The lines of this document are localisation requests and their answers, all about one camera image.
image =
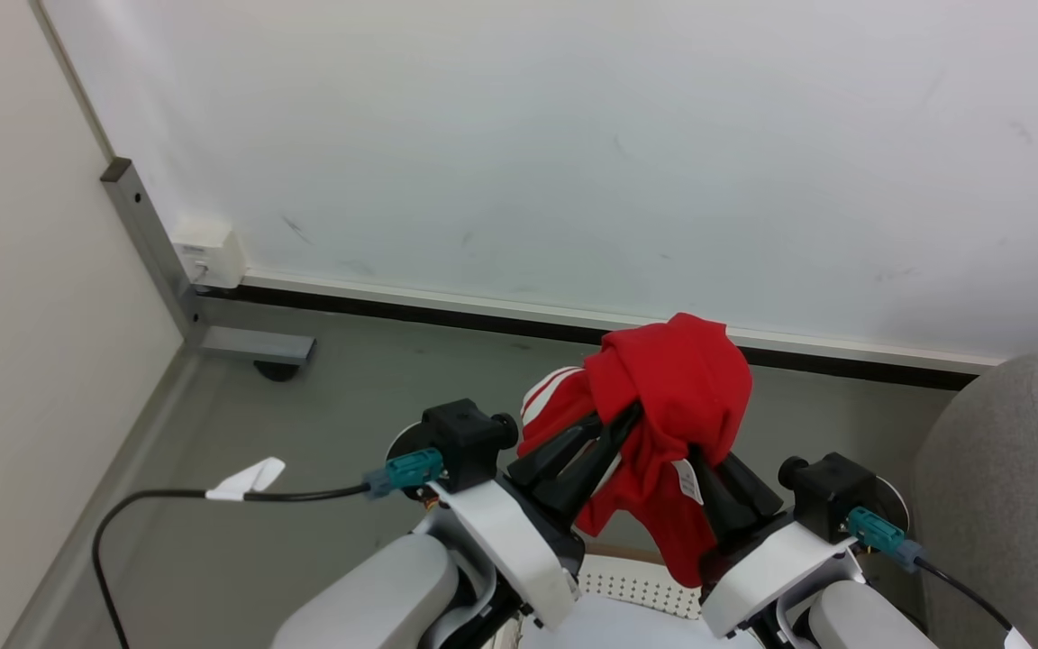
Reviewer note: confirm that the red garment with white stripes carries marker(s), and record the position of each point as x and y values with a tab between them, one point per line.
677	379

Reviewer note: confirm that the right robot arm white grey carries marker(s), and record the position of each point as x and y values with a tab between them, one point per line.
861	622

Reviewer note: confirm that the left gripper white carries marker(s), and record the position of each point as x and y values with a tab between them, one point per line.
510	550

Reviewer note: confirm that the white and black baseboard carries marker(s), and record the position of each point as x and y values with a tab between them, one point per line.
483	311

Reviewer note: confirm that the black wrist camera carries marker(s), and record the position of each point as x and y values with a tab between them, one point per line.
465	437
830	496

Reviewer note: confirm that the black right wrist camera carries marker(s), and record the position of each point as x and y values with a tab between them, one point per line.
830	496

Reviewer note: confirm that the grey fabric sofa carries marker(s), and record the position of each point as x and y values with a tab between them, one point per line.
1015	487

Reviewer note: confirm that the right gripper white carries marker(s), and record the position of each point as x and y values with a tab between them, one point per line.
771	572

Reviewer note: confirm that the white perforated laundry basket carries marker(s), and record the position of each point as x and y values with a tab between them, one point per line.
636	581

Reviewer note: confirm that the beige partition panel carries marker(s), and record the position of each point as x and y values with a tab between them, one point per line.
23	315

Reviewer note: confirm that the black round frame foot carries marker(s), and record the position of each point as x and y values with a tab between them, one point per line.
277	370

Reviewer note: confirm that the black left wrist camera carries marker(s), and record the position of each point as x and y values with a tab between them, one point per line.
465	437

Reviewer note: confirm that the grey metal frame post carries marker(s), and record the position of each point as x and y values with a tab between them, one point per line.
154	252

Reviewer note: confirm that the white wall socket box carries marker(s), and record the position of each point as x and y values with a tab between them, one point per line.
211	257

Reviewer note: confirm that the white tape tag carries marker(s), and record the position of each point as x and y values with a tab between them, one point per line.
249	478

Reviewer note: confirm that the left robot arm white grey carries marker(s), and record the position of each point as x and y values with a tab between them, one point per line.
375	595

